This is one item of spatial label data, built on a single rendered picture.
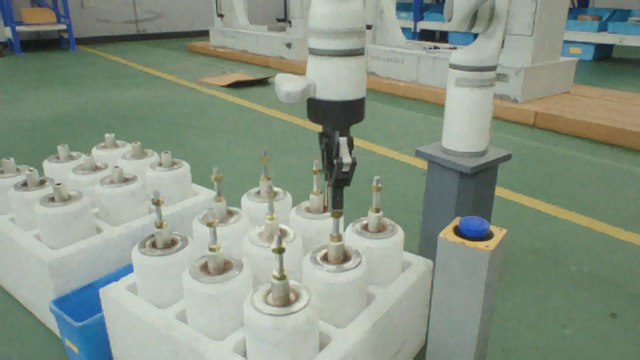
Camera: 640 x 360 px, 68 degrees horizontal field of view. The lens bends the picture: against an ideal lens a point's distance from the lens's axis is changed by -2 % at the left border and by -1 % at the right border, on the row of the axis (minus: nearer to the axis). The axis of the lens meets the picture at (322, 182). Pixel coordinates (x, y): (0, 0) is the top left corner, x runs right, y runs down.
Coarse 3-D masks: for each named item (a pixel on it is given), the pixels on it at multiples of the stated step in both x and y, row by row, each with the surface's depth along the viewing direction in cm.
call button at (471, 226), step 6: (468, 216) 65; (474, 216) 65; (462, 222) 63; (468, 222) 63; (474, 222) 63; (480, 222) 63; (486, 222) 63; (462, 228) 62; (468, 228) 62; (474, 228) 61; (480, 228) 61; (486, 228) 62; (468, 234) 62; (474, 234) 62; (480, 234) 62
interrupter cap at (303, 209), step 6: (300, 204) 86; (306, 204) 87; (324, 204) 87; (300, 210) 84; (306, 210) 85; (324, 210) 85; (300, 216) 82; (306, 216) 82; (312, 216) 82; (318, 216) 82; (324, 216) 82
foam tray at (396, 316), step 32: (416, 256) 84; (128, 288) 76; (416, 288) 79; (128, 320) 71; (160, 320) 68; (320, 320) 68; (384, 320) 70; (416, 320) 82; (128, 352) 75; (160, 352) 68; (192, 352) 63; (224, 352) 62; (320, 352) 62; (352, 352) 64; (384, 352) 73; (416, 352) 86
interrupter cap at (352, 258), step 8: (320, 248) 72; (344, 248) 72; (352, 248) 72; (312, 256) 70; (320, 256) 70; (344, 256) 70; (352, 256) 70; (360, 256) 70; (320, 264) 68; (328, 264) 68; (336, 264) 68; (344, 264) 68; (352, 264) 68; (336, 272) 66
